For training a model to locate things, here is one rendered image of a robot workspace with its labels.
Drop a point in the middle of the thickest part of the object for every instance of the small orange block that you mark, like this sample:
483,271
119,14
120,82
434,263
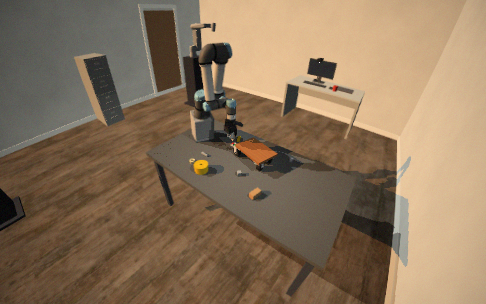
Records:
255,193

